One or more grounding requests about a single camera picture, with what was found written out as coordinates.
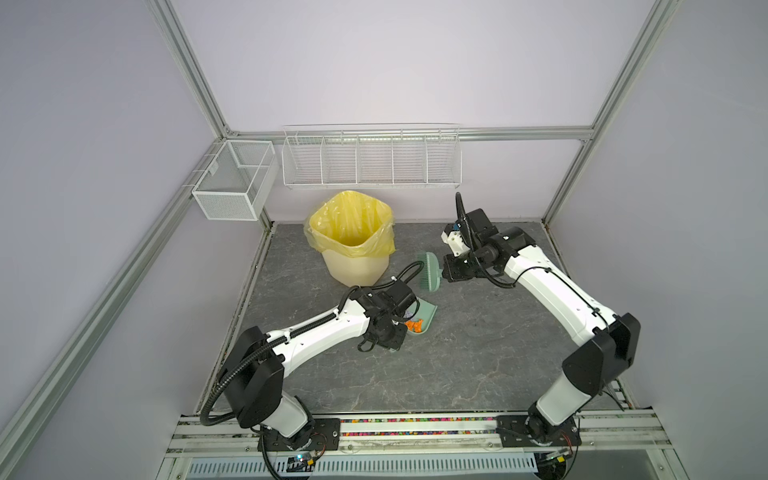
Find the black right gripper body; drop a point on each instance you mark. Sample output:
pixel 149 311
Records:
pixel 464 267

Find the aluminium front rail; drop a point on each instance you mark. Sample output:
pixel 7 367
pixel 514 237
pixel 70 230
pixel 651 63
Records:
pixel 431 433

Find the green plastic dustpan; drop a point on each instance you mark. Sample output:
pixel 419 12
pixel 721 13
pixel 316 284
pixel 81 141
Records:
pixel 421 310

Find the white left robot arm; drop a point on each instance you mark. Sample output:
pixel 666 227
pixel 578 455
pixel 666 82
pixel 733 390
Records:
pixel 249 386

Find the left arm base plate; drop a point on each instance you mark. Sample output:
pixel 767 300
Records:
pixel 319 434

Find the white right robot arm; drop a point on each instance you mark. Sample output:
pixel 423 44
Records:
pixel 606 342

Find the orange paper scrap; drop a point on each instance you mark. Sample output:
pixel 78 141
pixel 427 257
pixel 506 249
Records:
pixel 415 327

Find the beige bin yellow bag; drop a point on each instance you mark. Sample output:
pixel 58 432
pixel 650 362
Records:
pixel 354 233

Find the long white wire basket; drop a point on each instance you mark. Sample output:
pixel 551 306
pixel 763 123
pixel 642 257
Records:
pixel 366 156

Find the green hand brush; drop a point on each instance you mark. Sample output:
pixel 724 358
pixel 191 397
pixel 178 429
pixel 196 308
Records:
pixel 431 274

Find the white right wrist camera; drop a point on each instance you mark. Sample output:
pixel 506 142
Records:
pixel 452 237

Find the small white mesh basket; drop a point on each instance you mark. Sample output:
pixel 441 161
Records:
pixel 237 181

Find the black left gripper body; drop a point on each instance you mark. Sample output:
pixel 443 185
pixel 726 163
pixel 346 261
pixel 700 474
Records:
pixel 391 338

